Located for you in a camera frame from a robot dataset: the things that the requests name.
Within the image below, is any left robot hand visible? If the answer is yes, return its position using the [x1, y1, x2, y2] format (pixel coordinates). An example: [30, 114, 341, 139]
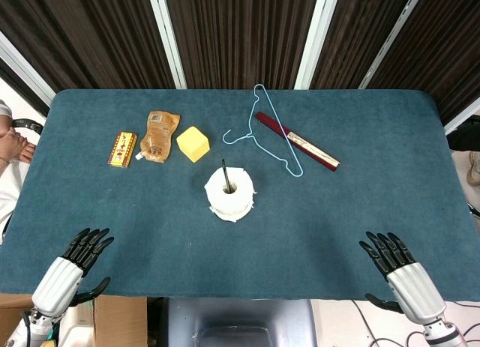
[31, 227, 115, 319]

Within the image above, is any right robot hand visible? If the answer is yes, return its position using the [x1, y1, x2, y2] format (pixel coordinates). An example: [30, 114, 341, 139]
[358, 231, 447, 324]

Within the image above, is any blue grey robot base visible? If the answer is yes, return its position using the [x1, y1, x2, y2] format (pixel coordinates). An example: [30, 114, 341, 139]
[166, 297, 317, 347]

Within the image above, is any white toilet paper roll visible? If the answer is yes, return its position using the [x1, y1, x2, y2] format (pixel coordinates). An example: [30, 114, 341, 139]
[204, 166, 259, 223]

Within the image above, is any thin black metal rod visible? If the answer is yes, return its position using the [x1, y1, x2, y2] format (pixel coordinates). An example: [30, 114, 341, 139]
[220, 158, 232, 193]

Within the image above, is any cardboard box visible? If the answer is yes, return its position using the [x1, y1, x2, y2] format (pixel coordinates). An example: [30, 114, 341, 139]
[0, 293, 149, 347]

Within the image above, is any person in white clothes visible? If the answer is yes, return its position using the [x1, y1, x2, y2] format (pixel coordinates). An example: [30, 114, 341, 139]
[0, 99, 38, 243]

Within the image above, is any beige shoe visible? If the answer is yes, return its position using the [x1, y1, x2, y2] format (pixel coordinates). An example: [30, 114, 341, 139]
[464, 151, 480, 187]

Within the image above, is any yellow red small box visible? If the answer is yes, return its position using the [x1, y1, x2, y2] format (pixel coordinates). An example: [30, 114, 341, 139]
[108, 131, 138, 168]

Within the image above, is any black chair armrest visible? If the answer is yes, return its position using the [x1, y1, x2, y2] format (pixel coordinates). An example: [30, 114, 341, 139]
[10, 118, 44, 135]

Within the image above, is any brown sauce pouch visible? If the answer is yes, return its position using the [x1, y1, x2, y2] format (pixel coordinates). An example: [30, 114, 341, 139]
[134, 111, 181, 163]

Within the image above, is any dark red long box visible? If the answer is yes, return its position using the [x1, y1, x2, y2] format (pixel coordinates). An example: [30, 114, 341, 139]
[254, 112, 342, 173]

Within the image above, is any teal table cloth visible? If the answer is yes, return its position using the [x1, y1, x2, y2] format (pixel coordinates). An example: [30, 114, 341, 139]
[0, 88, 480, 302]

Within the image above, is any yellow cube block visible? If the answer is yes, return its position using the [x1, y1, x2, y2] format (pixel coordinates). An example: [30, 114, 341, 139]
[175, 125, 211, 163]

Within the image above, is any black cable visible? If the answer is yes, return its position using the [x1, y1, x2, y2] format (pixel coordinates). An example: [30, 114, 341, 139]
[348, 300, 480, 347]

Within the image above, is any white partition frame post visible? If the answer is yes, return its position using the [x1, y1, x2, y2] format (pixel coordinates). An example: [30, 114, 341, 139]
[294, 0, 341, 90]
[145, 0, 188, 90]
[0, 31, 56, 112]
[443, 96, 480, 136]
[358, 0, 428, 90]

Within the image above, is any light blue wire hanger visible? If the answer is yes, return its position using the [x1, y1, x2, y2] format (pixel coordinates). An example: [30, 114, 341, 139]
[222, 83, 304, 178]

